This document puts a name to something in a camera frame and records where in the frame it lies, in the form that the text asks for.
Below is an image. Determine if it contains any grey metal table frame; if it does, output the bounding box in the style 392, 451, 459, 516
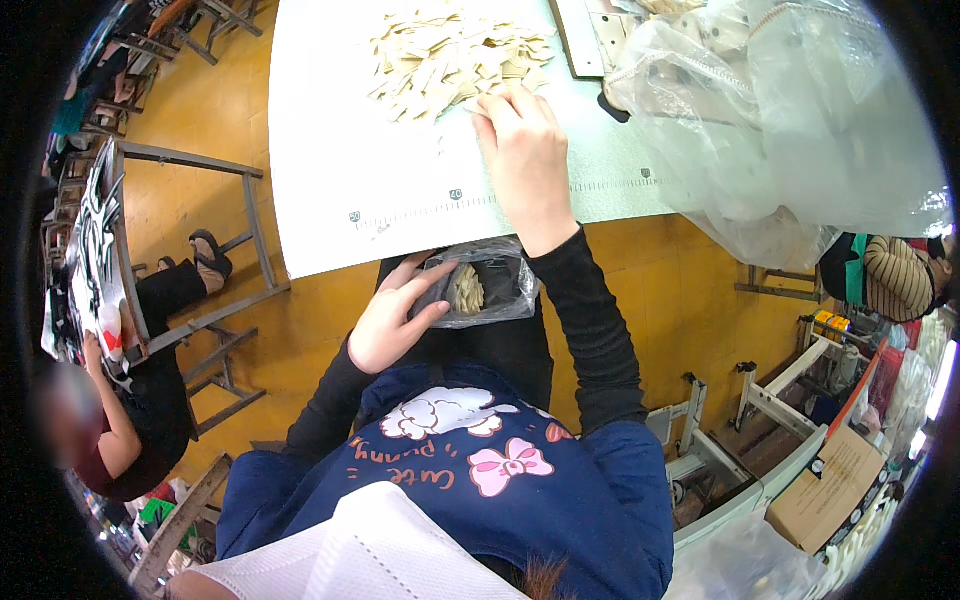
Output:
111, 138, 292, 363

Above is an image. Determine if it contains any bundle of beige pieces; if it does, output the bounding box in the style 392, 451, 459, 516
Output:
447, 262, 487, 317

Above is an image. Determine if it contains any row of metal stools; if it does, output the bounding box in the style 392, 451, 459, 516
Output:
45, 0, 265, 147

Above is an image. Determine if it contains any brown table frame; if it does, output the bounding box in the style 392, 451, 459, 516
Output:
734, 262, 828, 305

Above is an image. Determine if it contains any brown cardboard box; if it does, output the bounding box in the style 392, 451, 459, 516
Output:
765, 423, 888, 557

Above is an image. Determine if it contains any wooden plank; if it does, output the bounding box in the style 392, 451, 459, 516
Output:
127, 453, 234, 595

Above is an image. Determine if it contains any heap of white bagged goods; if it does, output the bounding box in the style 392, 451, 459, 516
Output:
883, 309, 955, 460

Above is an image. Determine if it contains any grey metal stool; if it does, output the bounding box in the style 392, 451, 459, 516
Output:
180, 325, 268, 441

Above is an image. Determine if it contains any white sewing machine table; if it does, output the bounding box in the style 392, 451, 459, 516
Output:
646, 358, 835, 558

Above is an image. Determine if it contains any black white patterned fabric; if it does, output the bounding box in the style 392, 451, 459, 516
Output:
41, 138, 138, 393

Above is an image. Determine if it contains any crumpled clear plastic bag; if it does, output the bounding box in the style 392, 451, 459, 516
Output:
663, 510, 828, 600

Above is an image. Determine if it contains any person's left hand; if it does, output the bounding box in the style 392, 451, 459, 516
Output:
348, 252, 461, 376

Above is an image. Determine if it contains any small clear plastic bag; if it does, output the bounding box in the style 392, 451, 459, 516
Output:
408, 236, 541, 330

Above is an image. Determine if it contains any person's body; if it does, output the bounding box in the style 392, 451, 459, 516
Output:
168, 363, 676, 600

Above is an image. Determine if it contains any person's right hand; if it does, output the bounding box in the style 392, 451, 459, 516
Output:
470, 85, 581, 259

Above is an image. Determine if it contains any large clear plastic bag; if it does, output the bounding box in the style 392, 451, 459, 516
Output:
603, 0, 955, 273

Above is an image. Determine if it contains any black flat object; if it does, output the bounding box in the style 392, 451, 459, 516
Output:
597, 90, 632, 125

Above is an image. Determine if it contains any pile of beige cut pieces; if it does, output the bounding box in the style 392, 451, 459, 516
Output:
365, 0, 558, 126

